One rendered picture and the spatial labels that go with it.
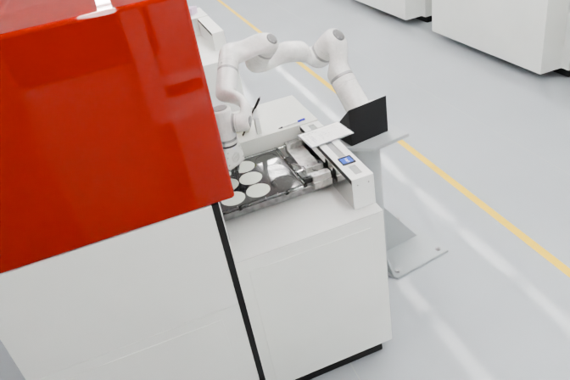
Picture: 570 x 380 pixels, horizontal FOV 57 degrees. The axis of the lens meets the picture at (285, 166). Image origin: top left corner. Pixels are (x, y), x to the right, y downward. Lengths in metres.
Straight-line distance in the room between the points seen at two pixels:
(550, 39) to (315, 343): 3.50
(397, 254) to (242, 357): 1.40
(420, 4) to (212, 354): 5.55
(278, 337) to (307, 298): 0.21
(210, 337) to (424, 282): 1.44
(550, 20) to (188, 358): 4.01
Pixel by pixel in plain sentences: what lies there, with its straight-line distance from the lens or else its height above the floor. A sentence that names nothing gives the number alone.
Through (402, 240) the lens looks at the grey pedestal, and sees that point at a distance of 3.17.
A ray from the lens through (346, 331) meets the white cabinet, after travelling 2.42.
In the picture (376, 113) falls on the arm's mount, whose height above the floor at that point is 0.94.
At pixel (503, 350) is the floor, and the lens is 2.71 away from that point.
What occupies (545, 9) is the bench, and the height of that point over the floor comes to 0.64.
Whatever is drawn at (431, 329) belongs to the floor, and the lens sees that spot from 2.75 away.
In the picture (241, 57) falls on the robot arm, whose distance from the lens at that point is 2.34.
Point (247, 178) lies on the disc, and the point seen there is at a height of 0.90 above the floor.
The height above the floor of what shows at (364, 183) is 0.93.
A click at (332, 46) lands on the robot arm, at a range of 2.58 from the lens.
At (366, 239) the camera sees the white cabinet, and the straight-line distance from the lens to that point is 2.13.
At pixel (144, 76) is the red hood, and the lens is 1.37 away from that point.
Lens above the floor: 2.07
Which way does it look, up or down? 31 degrees down
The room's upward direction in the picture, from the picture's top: 10 degrees counter-clockwise
